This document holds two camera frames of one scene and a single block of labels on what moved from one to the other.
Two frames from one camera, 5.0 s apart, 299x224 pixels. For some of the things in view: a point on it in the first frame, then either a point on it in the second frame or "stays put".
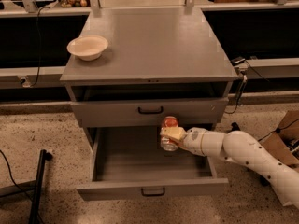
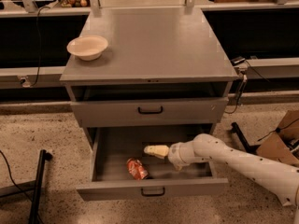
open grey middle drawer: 129,162 stays put
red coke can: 167,143 -> 136,168
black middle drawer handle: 153,195 stays put
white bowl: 88,48 stays put
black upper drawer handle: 149,113 stays put
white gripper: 192,140 -> 175,154
